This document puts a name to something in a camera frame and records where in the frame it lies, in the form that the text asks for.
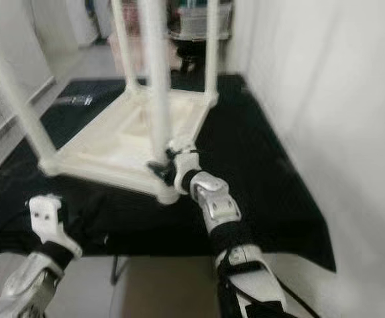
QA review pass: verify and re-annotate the white plastic table top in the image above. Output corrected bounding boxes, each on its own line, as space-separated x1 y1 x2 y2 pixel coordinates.
38 86 219 205

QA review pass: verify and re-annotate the black tablecloth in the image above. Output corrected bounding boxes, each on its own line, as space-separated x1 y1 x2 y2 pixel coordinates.
0 73 337 272

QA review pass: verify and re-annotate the clear plastic bag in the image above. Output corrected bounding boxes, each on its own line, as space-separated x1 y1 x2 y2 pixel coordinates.
56 95 93 107

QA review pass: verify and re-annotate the black round stool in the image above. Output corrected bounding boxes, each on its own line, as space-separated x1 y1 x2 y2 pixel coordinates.
176 36 206 74

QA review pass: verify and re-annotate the clear plastic storage box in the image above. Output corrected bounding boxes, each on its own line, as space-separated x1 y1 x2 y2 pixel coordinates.
176 3 234 37

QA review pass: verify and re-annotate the white appliance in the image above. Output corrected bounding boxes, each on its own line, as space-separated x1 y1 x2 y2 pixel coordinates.
80 0 107 44

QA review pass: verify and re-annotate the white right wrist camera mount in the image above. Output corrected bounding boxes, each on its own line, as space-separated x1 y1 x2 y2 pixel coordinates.
166 136 201 193

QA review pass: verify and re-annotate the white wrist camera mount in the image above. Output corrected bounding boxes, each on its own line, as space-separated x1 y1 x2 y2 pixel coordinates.
28 193 83 259
166 136 201 193

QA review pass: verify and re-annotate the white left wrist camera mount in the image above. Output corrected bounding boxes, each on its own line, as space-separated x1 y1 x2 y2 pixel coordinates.
28 193 83 259

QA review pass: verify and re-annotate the grey metal table frame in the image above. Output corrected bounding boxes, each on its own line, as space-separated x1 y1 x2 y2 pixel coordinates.
111 255 133 286

